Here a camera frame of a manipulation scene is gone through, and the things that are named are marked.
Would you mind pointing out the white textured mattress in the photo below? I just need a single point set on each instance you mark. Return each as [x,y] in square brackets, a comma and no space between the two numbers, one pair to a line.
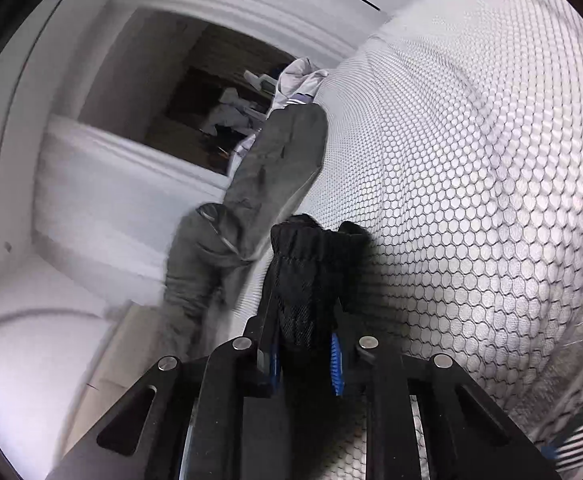
[471,160]

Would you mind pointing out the grey puffer jacket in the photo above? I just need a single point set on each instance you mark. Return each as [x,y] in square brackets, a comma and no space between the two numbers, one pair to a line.
[271,170]

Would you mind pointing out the white wardrobe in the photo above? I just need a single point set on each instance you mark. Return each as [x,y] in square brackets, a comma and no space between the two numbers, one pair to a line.
[121,220]

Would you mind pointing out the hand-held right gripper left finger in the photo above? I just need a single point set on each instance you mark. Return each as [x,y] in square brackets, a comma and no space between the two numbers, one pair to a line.
[274,367]

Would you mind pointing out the black white striped cloth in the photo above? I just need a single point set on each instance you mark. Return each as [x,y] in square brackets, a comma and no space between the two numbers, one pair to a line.
[579,435]

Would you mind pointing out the white grey garment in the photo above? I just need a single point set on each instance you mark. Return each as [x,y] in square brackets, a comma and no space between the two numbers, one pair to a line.
[296,80]

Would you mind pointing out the black pants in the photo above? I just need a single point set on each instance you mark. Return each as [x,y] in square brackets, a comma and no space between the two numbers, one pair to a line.
[311,280]

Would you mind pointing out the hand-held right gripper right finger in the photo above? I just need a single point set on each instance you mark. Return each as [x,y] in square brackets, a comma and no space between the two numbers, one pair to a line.
[338,365]

